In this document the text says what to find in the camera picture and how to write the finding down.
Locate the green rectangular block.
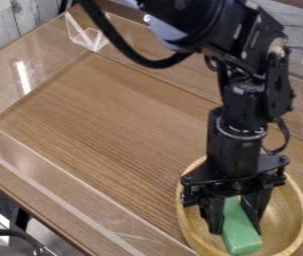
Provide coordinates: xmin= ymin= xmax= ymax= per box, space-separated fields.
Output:
xmin=222 ymin=197 xmax=262 ymax=256

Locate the brown wooden bowl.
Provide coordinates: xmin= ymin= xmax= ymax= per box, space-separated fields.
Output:
xmin=175 ymin=155 xmax=303 ymax=256

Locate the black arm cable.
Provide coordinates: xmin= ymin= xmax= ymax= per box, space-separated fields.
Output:
xmin=79 ymin=0 xmax=195 ymax=70

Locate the black table leg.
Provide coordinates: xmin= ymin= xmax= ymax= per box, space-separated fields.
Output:
xmin=9 ymin=208 xmax=30 ymax=231

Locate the black cable on floor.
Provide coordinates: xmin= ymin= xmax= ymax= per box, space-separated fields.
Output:
xmin=0 ymin=227 xmax=45 ymax=256

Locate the clear acrylic corner bracket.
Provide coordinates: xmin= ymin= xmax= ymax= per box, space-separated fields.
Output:
xmin=64 ymin=12 xmax=109 ymax=52

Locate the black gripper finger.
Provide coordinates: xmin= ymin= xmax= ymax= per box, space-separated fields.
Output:
xmin=240 ymin=187 xmax=272 ymax=234
xmin=199 ymin=197 xmax=224 ymax=235

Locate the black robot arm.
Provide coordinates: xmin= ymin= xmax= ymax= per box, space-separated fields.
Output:
xmin=136 ymin=0 xmax=294 ymax=234

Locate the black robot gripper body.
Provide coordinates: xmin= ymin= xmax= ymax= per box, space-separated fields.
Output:
xmin=180 ymin=108 xmax=290 ymax=207

